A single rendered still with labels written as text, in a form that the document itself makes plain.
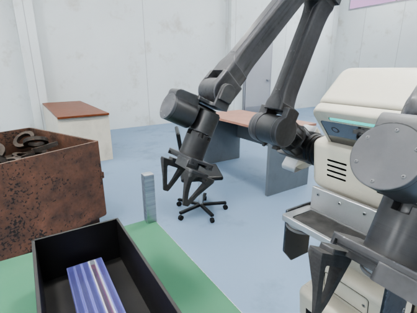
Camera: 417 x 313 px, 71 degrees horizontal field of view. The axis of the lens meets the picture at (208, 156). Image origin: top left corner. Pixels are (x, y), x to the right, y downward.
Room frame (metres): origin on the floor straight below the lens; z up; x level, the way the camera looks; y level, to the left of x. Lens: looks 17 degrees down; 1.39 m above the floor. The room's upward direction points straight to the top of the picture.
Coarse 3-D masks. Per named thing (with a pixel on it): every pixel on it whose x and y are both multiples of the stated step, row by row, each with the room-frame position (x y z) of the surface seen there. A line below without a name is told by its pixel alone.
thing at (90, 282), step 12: (84, 264) 0.52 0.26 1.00; (96, 264) 0.52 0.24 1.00; (72, 276) 0.48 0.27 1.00; (84, 276) 0.48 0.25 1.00; (96, 276) 0.48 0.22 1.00; (108, 276) 0.48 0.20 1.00; (72, 288) 0.45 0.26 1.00; (84, 288) 0.45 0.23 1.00; (96, 288) 0.45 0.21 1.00; (108, 288) 0.45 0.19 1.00; (84, 300) 0.42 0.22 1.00; (96, 300) 0.42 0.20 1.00; (108, 300) 0.42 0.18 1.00; (84, 312) 0.39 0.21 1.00; (96, 312) 0.39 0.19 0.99; (108, 312) 0.39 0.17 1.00; (120, 312) 0.39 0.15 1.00
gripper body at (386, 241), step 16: (384, 208) 0.27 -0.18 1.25; (416, 208) 0.25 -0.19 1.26; (384, 224) 0.25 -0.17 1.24; (400, 224) 0.24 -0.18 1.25; (416, 224) 0.24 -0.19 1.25; (336, 240) 0.28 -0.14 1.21; (352, 240) 0.26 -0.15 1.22; (368, 240) 0.26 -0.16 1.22; (384, 240) 0.25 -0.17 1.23; (400, 240) 0.24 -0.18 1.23; (416, 240) 0.23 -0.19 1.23; (368, 256) 0.25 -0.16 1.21; (384, 256) 0.23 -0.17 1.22; (400, 256) 0.23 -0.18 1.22; (416, 256) 0.23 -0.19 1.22; (416, 272) 0.21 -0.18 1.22
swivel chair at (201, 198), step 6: (180, 138) 2.48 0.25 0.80; (180, 144) 2.47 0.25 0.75; (216, 168) 2.72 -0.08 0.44; (210, 174) 2.57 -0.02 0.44; (216, 174) 2.56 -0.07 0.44; (216, 180) 2.51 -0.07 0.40; (198, 186) 2.66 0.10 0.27; (180, 198) 2.79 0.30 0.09; (198, 198) 2.67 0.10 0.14; (204, 198) 2.80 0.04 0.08; (180, 204) 2.77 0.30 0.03; (198, 204) 2.64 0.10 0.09; (204, 204) 2.66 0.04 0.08; (210, 204) 2.67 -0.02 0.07; (216, 204) 2.68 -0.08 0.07; (186, 210) 2.53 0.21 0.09; (204, 210) 2.55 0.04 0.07; (180, 216) 2.48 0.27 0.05; (210, 216) 2.43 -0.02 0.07; (210, 222) 2.44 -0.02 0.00
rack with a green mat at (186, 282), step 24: (144, 192) 0.77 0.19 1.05; (144, 216) 0.79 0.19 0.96; (144, 240) 0.68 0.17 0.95; (168, 240) 0.68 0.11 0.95; (0, 264) 0.58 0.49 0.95; (24, 264) 0.58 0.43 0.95; (168, 264) 0.58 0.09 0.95; (192, 264) 0.58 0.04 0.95; (0, 288) 0.50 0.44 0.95; (24, 288) 0.50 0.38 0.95; (168, 288) 0.50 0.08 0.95; (192, 288) 0.50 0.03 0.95; (216, 288) 0.50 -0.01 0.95; (0, 312) 0.44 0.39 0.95; (24, 312) 0.44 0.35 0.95; (192, 312) 0.44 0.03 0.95; (216, 312) 0.44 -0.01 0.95; (240, 312) 0.44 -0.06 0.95
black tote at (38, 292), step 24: (48, 240) 0.52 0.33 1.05; (72, 240) 0.54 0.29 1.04; (96, 240) 0.57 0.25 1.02; (120, 240) 0.57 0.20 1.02; (48, 264) 0.51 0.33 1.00; (72, 264) 0.54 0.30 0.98; (120, 264) 0.56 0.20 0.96; (144, 264) 0.44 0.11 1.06; (48, 288) 0.49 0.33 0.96; (120, 288) 0.49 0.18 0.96; (144, 288) 0.45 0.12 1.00; (48, 312) 0.43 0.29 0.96; (72, 312) 0.43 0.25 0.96; (144, 312) 0.43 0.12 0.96; (168, 312) 0.35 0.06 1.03
